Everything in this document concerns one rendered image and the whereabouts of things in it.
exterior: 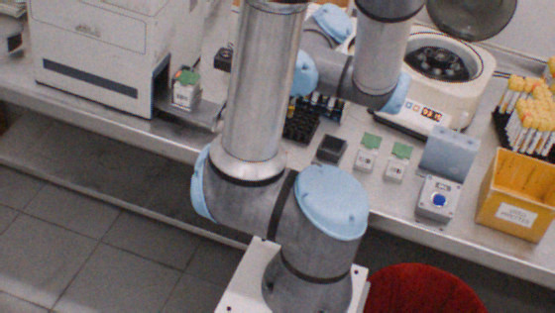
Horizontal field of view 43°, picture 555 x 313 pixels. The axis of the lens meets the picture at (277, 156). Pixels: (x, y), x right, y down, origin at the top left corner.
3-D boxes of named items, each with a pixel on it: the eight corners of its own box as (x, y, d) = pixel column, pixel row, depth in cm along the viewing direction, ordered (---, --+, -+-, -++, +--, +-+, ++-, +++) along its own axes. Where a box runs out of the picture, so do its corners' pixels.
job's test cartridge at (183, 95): (172, 106, 145) (173, 82, 141) (181, 94, 149) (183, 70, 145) (189, 112, 145) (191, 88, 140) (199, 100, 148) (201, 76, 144)
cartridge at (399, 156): (382, 178, 144) (389, 155, 140) (387, 163, 148) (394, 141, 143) (400, 184, 144) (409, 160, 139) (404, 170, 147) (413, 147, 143)
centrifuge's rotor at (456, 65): (390, 82, 160) (398, 56, 156) (412, 52, 171) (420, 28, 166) (454, 108, 156) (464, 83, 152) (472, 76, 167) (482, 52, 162)
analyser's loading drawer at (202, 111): (124, 101, 147) (124, 82, 144) (139, 85, 152) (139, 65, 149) (214, 132, 144) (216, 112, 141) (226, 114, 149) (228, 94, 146)
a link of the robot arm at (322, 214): (344, 289, 104) (366, 225, 96) (261, 259, 106) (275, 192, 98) (363, 239, 113) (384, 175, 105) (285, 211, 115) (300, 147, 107)
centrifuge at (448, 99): (355, 113, 159) (367, 69, 151) (398, 54, 180) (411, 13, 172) (453, 156, 153) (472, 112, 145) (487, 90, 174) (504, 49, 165)
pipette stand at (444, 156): (414, 173, 147) (427, 138, 140) (422, 154, 152) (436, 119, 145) (460, 191, 145) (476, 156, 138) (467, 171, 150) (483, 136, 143)
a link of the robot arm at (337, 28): (315, 13, 118) (329, -8, 124) (277, 51, 125) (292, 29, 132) (349, 45, 120) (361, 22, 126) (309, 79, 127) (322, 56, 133)
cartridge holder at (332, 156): (310, 165, 144) (313, 153, 142) (323, 140, 150) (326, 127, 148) (334, 174, 143) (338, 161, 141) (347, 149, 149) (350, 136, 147)
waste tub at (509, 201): (473, 223, 138) (490, 187, 132) (481, 180, 148) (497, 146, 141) (539, 246, 136) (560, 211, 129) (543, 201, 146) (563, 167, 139)
